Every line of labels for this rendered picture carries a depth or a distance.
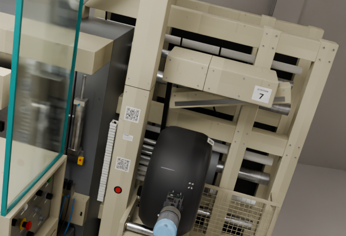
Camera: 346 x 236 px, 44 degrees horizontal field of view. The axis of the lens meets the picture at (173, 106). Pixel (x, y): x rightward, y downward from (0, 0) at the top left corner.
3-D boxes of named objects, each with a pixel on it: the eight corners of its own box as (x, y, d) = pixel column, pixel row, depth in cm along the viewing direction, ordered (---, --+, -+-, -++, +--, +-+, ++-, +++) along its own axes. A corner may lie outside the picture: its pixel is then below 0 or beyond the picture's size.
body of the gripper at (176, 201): (185, 194, 194) (181, 206, 182) (180, 211, 196) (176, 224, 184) (168, 190, 195) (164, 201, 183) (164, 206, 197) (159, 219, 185)
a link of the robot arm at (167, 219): (150, 243, 169) (154, 221, 167) (155, 228, 181) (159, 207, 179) (172, 250, 168) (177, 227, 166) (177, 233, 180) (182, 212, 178)
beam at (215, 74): (161, 81, 233) (166, 54, 228) (169, 69, 257) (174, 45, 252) (271, 108, 228) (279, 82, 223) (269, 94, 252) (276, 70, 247)
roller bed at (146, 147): (121, 177, 274) (130, 135, 263) (127, 166, 287) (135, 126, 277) (151, 185, 272) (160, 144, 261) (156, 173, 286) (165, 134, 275)
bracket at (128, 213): (116, 237, 227) (119, 221, 224) (135, 197, 264) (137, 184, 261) (122, 238, 227) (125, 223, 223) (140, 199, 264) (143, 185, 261)
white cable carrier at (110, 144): (97, 200, 237) (109, 122, 220) (99, 195, 241) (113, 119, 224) (104, 202, 236) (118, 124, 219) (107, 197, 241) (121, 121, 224)
